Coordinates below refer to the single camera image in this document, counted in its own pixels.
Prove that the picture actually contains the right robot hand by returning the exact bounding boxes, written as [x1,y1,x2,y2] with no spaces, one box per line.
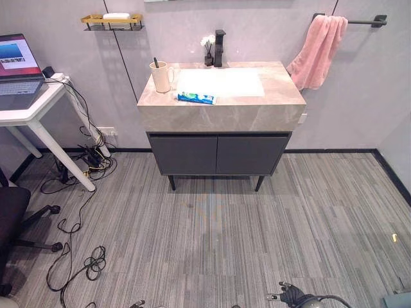
[265,281,306,304]

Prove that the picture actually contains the beige marble sink counter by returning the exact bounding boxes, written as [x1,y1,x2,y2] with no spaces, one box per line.
[137,60,307,133]

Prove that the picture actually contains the cream plastic cup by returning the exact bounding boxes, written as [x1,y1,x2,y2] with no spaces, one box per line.
[148,61,176,94]

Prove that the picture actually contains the pink towel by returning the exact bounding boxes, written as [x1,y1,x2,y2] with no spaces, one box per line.
[286,14,349,91]

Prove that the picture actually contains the black towel bar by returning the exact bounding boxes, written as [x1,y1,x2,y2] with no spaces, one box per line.
[312,13,388,28]

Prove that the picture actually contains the black office chair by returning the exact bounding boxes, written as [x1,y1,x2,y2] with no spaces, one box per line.
[0,166,64,298]

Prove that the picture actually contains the dark grey vanity cabinet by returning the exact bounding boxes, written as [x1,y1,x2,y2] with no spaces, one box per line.
[146,130,293,193]

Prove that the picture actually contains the blue green toothpaste tube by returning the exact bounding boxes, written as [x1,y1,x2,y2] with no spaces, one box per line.
[177,91,218,105]

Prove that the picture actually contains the white desk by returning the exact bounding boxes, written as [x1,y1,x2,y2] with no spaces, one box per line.
[0,78,112,193]

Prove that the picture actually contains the black reed diffuser with flowers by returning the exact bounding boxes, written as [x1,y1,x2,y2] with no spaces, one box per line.
[200,34,216,67]

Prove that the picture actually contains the black faucet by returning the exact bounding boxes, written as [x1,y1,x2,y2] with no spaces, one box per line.
[213,29,227,69]

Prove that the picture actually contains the open laptop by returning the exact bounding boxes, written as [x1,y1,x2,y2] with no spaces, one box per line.
[0,33,46,111]

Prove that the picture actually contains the white soap bar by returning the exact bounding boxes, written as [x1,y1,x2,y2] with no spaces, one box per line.
[102,12,131,21]

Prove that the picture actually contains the black cable on floor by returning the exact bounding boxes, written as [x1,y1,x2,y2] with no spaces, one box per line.
[46,179,107,308]

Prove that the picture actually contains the gold and black wall shelf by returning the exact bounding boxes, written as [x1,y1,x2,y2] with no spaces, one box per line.
[80,13,145,32]

